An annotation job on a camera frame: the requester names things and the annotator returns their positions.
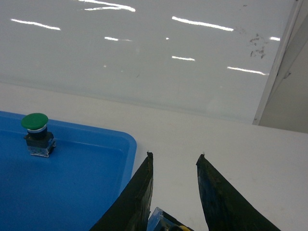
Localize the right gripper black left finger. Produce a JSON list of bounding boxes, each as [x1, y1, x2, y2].
[[91, 152, 154, 231]]

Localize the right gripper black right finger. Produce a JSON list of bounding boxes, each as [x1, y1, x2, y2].
[[196, 154, 279, 231]]

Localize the blue plastic tray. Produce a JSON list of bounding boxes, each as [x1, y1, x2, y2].
[[0, 112, 137, 231]]

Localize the white whiteboard panel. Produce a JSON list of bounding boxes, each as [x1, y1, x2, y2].
[[0, 0, 302, 124]]

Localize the green push button switch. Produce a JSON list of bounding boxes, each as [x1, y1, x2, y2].
[[21, 113, 56, 158]]

